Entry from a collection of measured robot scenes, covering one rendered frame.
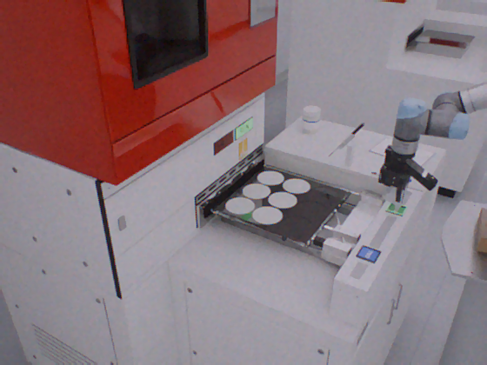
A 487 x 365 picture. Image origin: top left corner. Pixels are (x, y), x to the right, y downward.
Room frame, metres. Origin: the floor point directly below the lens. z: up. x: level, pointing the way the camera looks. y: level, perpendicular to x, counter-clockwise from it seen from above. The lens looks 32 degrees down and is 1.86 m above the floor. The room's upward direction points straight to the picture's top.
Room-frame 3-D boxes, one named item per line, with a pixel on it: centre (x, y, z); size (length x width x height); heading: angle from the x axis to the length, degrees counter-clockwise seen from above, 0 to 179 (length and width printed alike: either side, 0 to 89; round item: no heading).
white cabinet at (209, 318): (1.44, -0.27, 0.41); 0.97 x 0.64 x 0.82; 148
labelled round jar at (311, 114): (1.86, -0.27, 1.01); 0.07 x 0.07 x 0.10
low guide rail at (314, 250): (1.29, -0.13, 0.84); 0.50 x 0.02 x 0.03; 58
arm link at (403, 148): (1.29, -0.47, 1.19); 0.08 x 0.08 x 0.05
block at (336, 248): (1.18, -0.28, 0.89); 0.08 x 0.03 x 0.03; 58
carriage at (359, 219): (1.31, -0.37, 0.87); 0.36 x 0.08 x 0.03; 148
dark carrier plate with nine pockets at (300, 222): (1.43, -0.13, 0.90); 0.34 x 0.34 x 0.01; 58
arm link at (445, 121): (1.28, -0.57, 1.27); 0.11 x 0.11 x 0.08; 72
